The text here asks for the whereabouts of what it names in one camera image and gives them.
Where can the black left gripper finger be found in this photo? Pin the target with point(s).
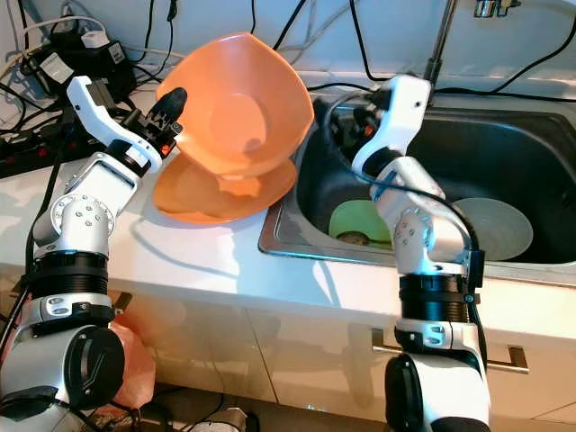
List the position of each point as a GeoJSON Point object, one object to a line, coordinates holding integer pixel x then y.
{"type": "Point", "coordinates": [171, 108]}

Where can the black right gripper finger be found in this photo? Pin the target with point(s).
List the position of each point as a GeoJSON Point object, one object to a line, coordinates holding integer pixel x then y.
{"type": "Point", "coordinates": [331, 126]}

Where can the orange plastic bowl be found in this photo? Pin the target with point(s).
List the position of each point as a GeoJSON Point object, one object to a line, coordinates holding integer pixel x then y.
{"type": "Point", "coordinates": [234, 103]}

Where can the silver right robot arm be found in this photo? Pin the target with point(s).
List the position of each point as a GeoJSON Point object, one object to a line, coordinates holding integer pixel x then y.
{"type": "Point", "coordinates": [423, 238]}

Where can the green plate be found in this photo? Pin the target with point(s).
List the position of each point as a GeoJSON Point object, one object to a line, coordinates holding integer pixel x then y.
{"type": "Point", "coordinates": [355, 220]}

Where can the white plug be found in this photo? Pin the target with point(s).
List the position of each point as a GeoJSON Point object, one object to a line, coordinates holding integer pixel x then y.
{"type": "Point", "coordinates": [95, 37]}

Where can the chrome faucet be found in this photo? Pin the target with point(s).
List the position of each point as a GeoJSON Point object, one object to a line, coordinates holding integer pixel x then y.
{"type": "Point", "coordinates": [441, 40]}

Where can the black charger box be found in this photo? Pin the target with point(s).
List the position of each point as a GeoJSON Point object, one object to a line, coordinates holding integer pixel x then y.
{"type": "Point", "coordinates": [67, 65]}

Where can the black power strip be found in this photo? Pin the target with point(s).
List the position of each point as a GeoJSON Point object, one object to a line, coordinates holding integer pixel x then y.
{"type": "Point", "coordinates": [22, 144]}

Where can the stainless steel sink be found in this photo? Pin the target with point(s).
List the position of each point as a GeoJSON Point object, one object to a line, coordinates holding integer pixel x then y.
{"type": "Point", "coordinates": [504, 144]}

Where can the grey plate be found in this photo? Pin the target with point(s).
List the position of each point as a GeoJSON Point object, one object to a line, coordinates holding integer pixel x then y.
{"type": "Point", "coordinates": [499, 229]}

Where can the orange plastic bag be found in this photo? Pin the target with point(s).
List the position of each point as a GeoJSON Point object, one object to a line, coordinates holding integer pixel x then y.
{"type": "Point", "coordinates": [137, 360]}

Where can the grey robot foot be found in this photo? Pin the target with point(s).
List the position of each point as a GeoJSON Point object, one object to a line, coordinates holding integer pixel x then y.
{"type": "Point", "coordinates": [227, 421]}

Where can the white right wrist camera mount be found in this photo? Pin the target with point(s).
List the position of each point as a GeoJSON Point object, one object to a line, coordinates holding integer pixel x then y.
{"type": "Point", "coordinates": [405, 112]}

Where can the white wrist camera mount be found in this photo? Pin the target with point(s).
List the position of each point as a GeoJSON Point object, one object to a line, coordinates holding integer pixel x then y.
{"type": "Point", "coordinates": [405, 112]}
{"type": "Point", "coordinates": [94, 108]}

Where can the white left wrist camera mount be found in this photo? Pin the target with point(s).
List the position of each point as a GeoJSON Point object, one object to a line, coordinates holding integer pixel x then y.
{"type": "Point", "coordinates": [94, 108]}

